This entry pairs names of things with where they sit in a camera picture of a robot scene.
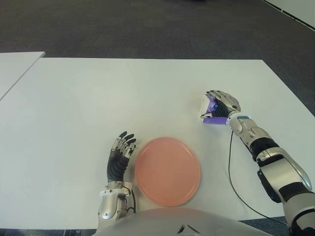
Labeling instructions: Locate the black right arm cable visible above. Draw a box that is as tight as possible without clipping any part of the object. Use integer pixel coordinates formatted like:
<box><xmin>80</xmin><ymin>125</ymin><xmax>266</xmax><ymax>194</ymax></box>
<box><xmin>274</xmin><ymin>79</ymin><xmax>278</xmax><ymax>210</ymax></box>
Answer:
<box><xmin>227</xmin><ymin>132</ymin><xmax>288</xmax><ymax>219</ymax></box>

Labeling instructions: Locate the pink round plate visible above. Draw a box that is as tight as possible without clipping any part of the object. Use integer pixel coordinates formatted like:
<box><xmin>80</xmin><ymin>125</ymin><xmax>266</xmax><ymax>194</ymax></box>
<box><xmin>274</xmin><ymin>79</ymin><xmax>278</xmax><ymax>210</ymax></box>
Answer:
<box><xmin>134</xmin><ymin>137</ymin><xmax>201</xmax><ymax>207</ymax></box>

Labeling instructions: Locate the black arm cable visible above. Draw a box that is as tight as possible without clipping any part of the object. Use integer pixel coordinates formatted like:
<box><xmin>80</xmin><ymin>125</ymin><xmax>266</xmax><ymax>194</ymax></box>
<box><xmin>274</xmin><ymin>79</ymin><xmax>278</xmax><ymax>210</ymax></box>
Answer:
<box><xmin>124</xmin><ymin>188</ymin><xmax>137</xmax><ymax>213</ymax></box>
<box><xmin>227</xmin><ymin>132</ymin><xmax>288</xmax><ymax>219</ymax></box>

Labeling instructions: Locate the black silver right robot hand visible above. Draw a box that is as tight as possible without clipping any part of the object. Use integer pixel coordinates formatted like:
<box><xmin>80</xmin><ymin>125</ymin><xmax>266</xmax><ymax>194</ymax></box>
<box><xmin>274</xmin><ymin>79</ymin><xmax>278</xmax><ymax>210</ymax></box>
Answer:
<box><xmin>201</xmin><ymin>89</ymin><xmax>241</xmax><ymax>119</ymax></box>

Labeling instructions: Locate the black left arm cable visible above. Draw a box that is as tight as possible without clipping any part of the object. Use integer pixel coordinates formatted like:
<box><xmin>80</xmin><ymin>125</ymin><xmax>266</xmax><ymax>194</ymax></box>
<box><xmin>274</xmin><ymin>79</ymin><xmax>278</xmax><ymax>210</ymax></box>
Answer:
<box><xmin>124</xmin><ymin>188</ymin><xmax>137</xmax><ymax>213</ymax></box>

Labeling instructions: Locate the silver robot torso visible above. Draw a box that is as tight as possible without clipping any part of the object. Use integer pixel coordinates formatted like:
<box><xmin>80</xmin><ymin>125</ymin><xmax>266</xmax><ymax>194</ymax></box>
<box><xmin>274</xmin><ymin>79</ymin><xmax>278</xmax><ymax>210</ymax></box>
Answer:
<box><xmin>98</xmin><ymin>208</ymin><xmax>247</xmax><ymax>236</ymax></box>

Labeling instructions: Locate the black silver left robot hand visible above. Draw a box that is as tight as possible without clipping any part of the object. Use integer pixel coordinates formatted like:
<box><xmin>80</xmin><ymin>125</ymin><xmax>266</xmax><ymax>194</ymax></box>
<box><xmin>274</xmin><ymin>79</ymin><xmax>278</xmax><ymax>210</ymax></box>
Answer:
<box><xmin>106</xmin><ymin>131</ymin><xmax>137</xmax><ymax>184</ymax></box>

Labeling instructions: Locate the white side table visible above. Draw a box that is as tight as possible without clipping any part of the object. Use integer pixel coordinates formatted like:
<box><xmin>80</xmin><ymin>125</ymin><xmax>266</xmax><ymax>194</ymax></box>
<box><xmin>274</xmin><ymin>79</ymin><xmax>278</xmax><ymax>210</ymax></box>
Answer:
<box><xmin>0</xmin><ymin>51</ymin><xmax>46</xmax><ymax>101</ymax></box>

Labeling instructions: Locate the purple tissue paper pack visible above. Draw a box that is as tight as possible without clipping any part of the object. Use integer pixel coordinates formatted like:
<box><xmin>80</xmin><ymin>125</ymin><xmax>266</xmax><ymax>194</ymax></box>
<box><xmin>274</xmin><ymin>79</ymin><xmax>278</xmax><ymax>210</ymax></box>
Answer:
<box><xmin>198</xmin><ymin>94</ymin><xmax>228</xmax><ymax>125</ymax></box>

